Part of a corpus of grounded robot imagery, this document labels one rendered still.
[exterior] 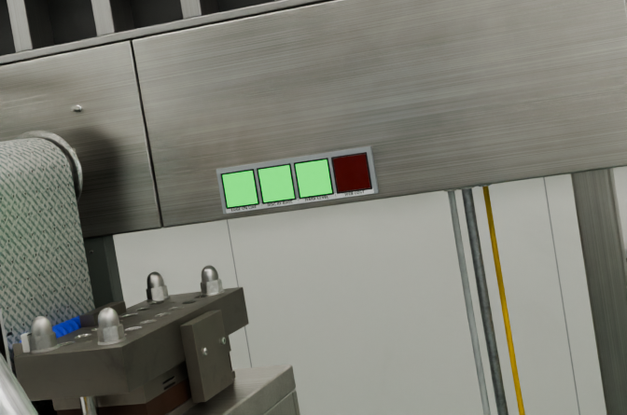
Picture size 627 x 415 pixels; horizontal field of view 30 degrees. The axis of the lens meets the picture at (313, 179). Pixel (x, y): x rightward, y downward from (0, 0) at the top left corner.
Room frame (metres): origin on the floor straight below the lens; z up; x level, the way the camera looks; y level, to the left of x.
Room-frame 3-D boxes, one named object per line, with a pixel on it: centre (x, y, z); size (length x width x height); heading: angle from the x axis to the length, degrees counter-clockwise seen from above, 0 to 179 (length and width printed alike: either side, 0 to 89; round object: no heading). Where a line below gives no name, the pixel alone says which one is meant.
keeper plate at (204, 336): (1.65, 0.19, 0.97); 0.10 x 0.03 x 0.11; 160
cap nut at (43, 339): (1.53, 0.38, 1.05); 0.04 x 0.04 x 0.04
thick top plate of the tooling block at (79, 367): (1.67, 0.28, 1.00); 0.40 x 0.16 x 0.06; 160
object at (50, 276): (1.67, 0.40, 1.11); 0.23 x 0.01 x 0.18; 160
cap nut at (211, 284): (1.80, 0.18, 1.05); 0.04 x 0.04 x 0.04
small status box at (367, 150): (1.75, 0.03, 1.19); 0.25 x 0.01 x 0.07; 70
